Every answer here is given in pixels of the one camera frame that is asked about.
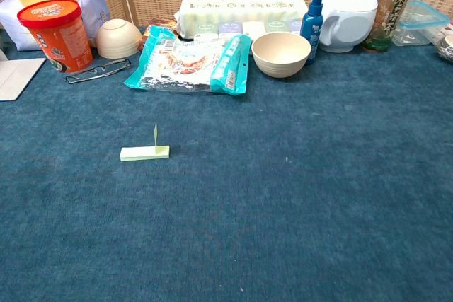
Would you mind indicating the blue carpet table mat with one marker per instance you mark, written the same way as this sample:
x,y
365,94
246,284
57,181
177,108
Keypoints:
x,y
247,192

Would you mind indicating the teal snack bag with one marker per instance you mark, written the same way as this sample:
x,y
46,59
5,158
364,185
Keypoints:
x,y
184,65

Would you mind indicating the upright beige bowl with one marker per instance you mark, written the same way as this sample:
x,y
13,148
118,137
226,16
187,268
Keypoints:
x,y
279,58

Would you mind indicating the small purple tissue pack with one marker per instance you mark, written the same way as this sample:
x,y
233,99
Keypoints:
x,y
296,25
230,28

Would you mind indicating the small green tissue pack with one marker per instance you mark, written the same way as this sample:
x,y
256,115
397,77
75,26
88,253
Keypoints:
x,y
277,26
205,29

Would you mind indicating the large toilet roll pack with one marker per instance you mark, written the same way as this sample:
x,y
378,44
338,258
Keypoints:
x,y
240,8

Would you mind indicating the brown cookie bag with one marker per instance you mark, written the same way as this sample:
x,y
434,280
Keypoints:
x,y
161,23

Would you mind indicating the blue spray bottle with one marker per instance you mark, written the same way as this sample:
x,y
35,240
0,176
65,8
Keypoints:
x,y
312,29

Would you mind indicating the black-framed eyeglasses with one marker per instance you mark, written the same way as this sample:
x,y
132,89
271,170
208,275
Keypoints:
x,y
106,68

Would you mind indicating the upturned beige bowl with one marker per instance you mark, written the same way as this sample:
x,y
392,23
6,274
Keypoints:
x,y
118,38

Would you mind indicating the white lidded plastic pot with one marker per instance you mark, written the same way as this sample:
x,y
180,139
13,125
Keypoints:
x,y
348,15

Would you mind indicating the orange instant noodle cup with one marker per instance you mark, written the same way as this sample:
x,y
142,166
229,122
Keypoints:
x,y
62,40

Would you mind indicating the green tea bottle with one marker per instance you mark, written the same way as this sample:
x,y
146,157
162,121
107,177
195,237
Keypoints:
x,y
389,8

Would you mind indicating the blue white folder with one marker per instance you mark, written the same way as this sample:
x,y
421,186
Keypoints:
x,y
17,75

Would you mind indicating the clear container blue lid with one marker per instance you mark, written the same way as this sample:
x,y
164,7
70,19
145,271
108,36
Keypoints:
x,y
419,24

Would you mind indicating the patterned glass bowl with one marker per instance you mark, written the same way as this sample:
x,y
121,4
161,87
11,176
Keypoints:
x,y
446,51

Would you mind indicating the white plastic tissue pack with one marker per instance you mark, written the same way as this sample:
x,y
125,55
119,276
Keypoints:
x,y
14,22

